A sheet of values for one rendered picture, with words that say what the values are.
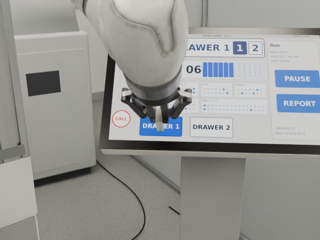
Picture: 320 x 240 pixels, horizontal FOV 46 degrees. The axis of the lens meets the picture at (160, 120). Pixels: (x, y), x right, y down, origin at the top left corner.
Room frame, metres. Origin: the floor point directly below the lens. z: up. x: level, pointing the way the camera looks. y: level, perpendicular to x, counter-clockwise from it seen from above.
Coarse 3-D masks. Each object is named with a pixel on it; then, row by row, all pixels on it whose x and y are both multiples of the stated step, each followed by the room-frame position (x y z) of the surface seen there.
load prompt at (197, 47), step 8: (192, 40) 0.91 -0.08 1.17; (200, 40) 0.91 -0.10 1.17; (208, 40) 0.91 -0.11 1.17; (216, 40) 0.91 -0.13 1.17; (224, 40) 0.91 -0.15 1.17; (232, 40) 0.90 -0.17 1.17; (240, 40) 0.90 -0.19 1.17; (248, 40) 0.90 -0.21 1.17; (256, 40) 0.90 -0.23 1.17; (192, 48) 0.90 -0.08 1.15; (200, 48) 0.90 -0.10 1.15; (208, 48) 0.89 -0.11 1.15; (216, 48) 0.89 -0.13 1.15; (224, 48) 0.89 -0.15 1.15; (232, 48) 0.89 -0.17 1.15; (240, 48) 0.89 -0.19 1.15; (248, 48) 0.89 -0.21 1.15; (256, 48) 0.89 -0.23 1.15; (264, 48) 0.89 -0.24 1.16; (192, 56) 0.88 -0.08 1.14; (200, 56) 0.88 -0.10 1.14; (208, 56) 0.88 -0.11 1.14; (216, 56) 0.88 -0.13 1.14; (224, 56) 0.88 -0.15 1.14; (232, 56) 0.88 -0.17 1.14; (240, 56) 0.88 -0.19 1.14; (248, 56) 0.88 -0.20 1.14; (256, 56) 0.87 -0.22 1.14; (264, 56) 0.87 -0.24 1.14
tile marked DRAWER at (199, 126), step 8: (192, 120) 0.78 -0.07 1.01; (200, 120) 0.78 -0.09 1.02; (208, 120) 0.78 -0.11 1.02; (216, 120) 0.78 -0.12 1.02; (224, 120) 0.78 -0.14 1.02; (232, 120) 0.78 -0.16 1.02; (192, 128) 0.77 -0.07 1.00; (200, 128) 0.77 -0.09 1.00; (208, 128) 0.77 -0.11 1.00; (216, 128) 0.77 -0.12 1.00; (224, 128) 0.77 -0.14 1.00; (232, 128) 0.76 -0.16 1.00; (192, 136) 0.76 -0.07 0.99; (200, 136) 0.76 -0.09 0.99; (208, 136) 0.76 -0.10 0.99; (216, 136) 0.75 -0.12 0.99; (224, 136) 0.75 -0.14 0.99; (232, 136) 0.75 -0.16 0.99
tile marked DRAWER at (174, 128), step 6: (144, 120) 0.79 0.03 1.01; (174, 120) 0.78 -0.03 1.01; (180, 120) 0.78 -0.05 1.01; (144, 126) 0.78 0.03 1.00; (150, 126) 0.78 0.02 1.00; (168, 126) 0.77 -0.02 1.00; (174, 126) 0.77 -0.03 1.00; (180, 126) 0.77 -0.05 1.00; (144, 132) 0.77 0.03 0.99; (150, 132) 0.77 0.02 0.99; (156, 132) 0.77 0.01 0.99; (162, 132) 0.77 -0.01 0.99; (168, 132) 0.76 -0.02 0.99; (174, 132) 0.76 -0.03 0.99; (180, 132) 0.76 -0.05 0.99
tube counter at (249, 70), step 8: (192, 64) 0.87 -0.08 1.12; (200, 64) 0.87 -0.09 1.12; (208, 64) 0.87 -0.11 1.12; (216, 64) 0.87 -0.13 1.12; (224, 64) 0.86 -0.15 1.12; (232, 64) 0.86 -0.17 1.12; (240, 64) 0.86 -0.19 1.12; (248, 64) 0.86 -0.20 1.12; (256, 64) 0.86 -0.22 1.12; (264, 64) 0.86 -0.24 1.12; (192, 72) 0.86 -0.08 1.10; (200, 72) 0.85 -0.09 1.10; (208, 72) 0.85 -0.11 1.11; (216, 72) 0.85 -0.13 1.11; (224, 72) 0.85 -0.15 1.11; (232, 72) 0.85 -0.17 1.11; (240, 72) 0.85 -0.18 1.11; (248, 72) 0.85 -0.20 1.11; (256, 72) 0.85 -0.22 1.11; (264, 72) 0.85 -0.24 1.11
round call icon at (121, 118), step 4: (112, 112) 0.80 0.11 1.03; (116, 112) 0.80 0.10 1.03; (120, 112) 0.80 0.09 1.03; (124, 112) 0.80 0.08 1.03; (128, 112) 0.80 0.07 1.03; (112, 116) 0.80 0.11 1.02; (116, 116) 0.79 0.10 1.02; (120, 116) 0.79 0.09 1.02; (124, 116) 0.79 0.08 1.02; (128, 116) 0.79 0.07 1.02; (112, 120) 0.79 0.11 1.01; (116, 120) 0.79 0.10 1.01; (120, 120) 0.79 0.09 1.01; (124, 120) 0.79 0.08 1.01; (128, 120) 0.79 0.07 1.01; (112, 124) 0.78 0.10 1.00; (116, 124) 0.78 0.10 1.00; (120, 124) 0.78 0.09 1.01; (124, 124) 0.78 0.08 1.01; (128, 124) 0.78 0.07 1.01; (128, 128) 0.78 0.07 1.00
